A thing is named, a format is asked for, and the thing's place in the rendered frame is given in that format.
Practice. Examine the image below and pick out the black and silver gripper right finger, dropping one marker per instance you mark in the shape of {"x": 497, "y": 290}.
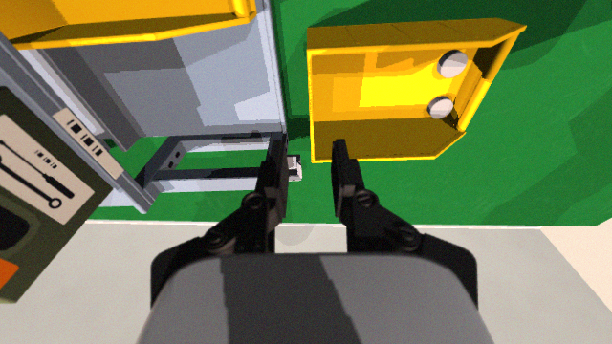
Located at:
{"x": 369, "y": 226}

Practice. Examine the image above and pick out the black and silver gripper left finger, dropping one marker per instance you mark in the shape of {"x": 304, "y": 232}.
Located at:
{"x": 249, "y": 229}

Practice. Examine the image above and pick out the yellow bin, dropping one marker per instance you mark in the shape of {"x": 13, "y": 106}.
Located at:
{"x": 377, "y": 101}
{"x": 38, "y": 24}

